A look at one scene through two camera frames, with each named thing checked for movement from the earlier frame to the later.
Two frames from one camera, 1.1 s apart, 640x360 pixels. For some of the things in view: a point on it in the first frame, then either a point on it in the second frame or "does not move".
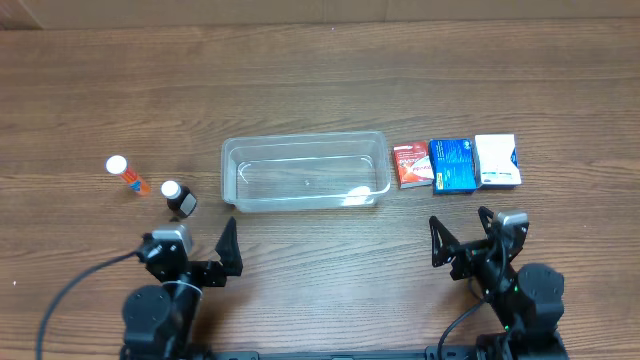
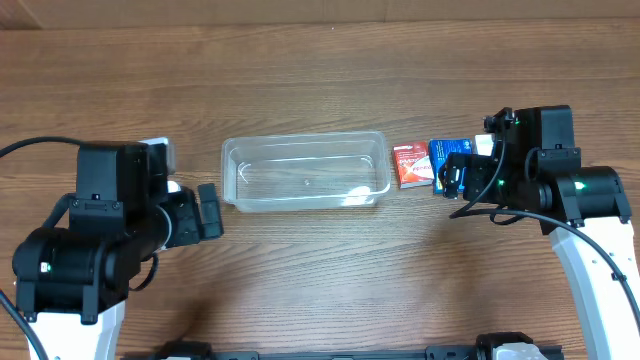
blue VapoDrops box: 452,165 does not move
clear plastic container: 306,171 does not move
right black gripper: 476,253 -> 454,175
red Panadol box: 413,164 does not move
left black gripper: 201,273 -> 208,210
